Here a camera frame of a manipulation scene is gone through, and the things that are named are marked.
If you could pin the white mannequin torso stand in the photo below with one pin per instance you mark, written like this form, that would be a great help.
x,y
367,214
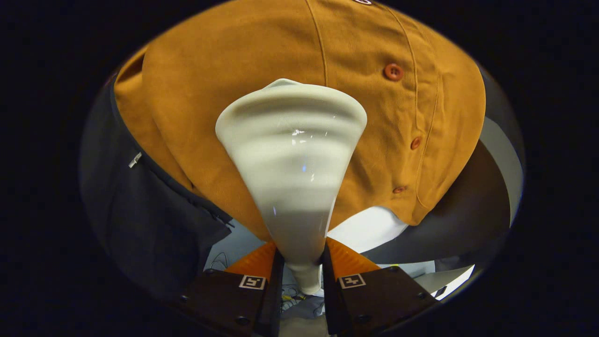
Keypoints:
x,y
369,227

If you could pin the orange button-up shirt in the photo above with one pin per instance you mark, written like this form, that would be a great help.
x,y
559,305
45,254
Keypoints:
x,y
234,93

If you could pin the black backdrop cloth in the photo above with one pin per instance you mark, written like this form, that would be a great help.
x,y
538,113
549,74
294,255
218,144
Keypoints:
x,y
140,224

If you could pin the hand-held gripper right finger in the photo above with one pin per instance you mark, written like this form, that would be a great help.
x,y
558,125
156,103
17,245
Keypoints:
x,y
383,297

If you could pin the small silver clip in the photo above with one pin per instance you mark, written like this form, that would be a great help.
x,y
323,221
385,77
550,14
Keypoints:
x,y
135,160

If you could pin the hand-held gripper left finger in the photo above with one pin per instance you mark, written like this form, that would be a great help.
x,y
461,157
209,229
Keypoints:
x,y
224,297

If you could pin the white garment steamer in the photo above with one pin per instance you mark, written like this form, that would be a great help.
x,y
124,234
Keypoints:
x,y
290,164

